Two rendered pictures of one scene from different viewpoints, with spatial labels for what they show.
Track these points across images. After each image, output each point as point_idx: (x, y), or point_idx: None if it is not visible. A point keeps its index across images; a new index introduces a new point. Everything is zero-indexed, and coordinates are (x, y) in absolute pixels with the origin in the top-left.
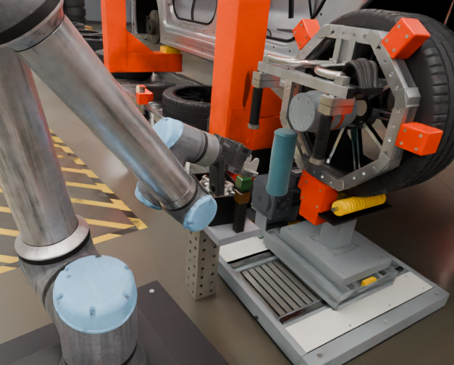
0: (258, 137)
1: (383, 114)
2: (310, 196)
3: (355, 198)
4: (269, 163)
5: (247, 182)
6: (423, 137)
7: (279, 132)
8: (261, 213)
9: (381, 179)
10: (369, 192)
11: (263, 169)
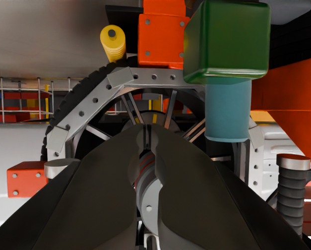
0: None
1: (172, 127)
2: (165, 33)
3: (114, 58)
4: (301, 30)
5: (188, 65)
6: (12, 191)
7: (233, 141)
8: None
9: (80, 101)
10: (93, 78)
11: (310, 17)
